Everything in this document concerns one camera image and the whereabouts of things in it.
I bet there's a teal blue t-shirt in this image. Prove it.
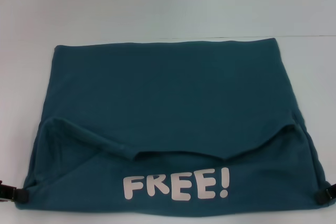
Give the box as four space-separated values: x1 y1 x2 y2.
15 37 333 204

